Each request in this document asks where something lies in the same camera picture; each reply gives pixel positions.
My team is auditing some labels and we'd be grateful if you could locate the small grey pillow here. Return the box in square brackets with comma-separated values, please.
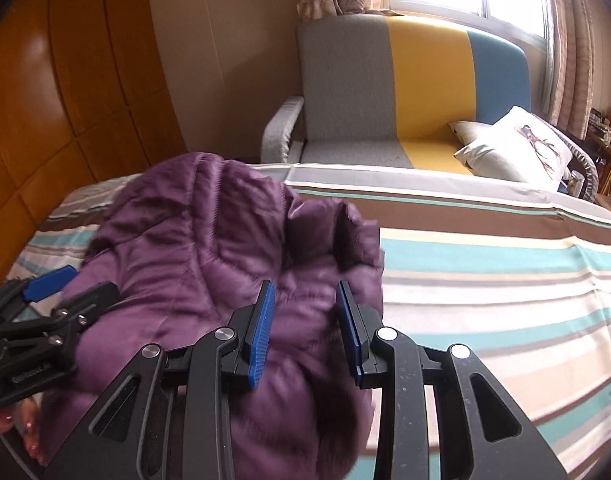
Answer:
[448, 120, 493, 148]

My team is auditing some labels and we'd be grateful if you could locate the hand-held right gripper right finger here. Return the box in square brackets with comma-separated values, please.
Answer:
[335, 280, 569, 480]

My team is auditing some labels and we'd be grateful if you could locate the striped bedsheet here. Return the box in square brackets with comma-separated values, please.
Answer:
[6, 162, 611, 480]

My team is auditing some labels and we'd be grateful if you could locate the wooden wardrobe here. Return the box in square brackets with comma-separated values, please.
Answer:
[0, 0, 196, 246]

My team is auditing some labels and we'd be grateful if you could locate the purple quilted down jacket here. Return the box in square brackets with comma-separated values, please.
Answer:
[38, 152, 386, 480]

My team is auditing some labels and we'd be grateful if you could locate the cluttered wooden desk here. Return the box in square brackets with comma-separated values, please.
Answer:
[588, 105, 611, 148]

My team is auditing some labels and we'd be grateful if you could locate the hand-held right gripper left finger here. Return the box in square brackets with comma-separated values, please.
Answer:
[43, 279, 276, 480]

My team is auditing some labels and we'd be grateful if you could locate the grey yellow blue sofa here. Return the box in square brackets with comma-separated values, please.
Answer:
[260, 14, 600, 204]

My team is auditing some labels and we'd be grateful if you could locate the white deer print pillow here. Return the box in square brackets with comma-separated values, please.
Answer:
[454, 106, 573, 192]

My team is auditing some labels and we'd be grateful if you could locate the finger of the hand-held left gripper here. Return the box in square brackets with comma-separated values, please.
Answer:
[0, 266, 77, 328]
[0, 281, 121, 361]

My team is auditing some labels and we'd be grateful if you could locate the person's left hand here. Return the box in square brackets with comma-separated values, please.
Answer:
[0, 395, 46, 466]

